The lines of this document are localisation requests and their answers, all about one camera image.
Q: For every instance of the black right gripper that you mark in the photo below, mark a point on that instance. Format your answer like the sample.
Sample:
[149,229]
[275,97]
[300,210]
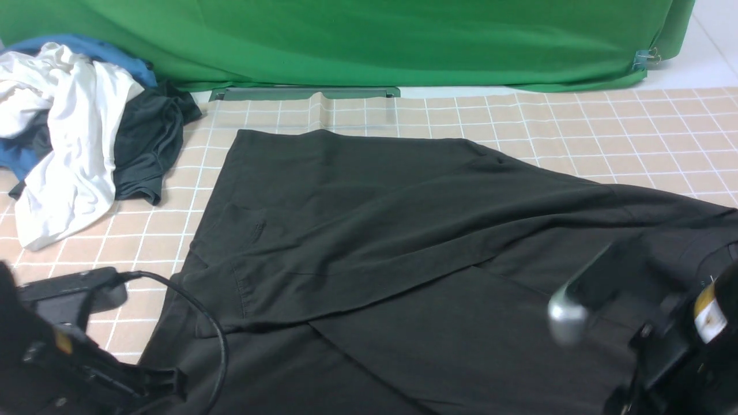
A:
[691,367]

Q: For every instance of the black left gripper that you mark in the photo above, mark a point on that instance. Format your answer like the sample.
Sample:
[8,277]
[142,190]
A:
[49,369]

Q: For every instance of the dark gray long-sleeved shirt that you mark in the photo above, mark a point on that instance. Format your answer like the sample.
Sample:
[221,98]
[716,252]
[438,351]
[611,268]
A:
[357,275]

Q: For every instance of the white crumpled shirt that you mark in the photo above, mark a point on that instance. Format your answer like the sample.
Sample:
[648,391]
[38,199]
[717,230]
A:
[72,186]

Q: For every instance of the dark teal crumpled shirt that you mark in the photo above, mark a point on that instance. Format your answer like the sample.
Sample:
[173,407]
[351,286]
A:
[150,138]

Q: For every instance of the blue crumpled garment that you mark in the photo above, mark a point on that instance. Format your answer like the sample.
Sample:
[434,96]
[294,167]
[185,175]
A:
[104,55]

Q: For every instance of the metal binder clip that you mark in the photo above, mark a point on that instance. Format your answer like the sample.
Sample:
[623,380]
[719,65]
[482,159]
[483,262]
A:
[645,58]

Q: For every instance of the green metal base bar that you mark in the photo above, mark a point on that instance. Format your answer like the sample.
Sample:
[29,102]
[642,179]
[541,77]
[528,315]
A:
[279,93]

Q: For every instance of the green backdrop cloth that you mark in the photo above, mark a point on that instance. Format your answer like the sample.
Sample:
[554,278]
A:
[539,46]

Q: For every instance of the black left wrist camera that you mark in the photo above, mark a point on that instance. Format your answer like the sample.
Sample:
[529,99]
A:
[70,300]

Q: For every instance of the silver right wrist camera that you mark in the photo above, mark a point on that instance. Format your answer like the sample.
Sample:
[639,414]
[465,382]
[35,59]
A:
[619,269]

